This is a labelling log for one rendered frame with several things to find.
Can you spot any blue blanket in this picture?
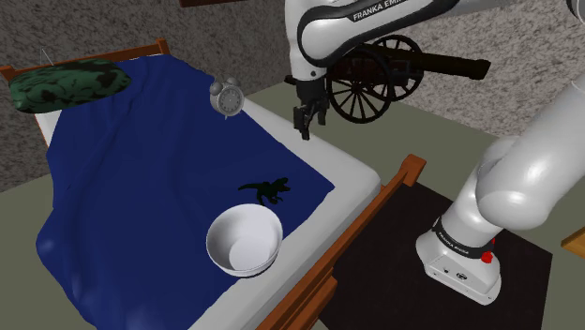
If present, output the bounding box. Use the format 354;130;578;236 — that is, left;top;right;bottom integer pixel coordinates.
35;54;338;330

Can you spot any wooden bed with white mattress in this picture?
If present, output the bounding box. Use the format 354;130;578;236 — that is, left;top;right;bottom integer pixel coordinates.
0;37;428;330

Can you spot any light wooden furniture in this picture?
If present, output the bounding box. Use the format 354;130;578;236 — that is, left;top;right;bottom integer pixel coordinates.
560;225;585;261

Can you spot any black robot stand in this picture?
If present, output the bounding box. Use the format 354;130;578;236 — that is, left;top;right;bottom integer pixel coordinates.
318;181;554;330

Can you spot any black toy dinosaur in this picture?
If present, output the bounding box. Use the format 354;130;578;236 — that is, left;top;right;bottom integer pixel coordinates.
236;176;293;206

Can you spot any black wheeled cannon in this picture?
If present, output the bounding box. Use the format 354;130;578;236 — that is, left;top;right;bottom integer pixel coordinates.
323;34;493;125

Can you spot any green and black pillow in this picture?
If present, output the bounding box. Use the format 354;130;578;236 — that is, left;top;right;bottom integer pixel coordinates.
8;57;133;115

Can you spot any grey alarm clock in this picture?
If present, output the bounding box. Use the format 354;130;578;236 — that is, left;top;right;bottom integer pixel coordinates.
208;76;246;121

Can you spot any white bowl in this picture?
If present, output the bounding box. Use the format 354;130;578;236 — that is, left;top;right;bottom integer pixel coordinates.
204;202;285;279

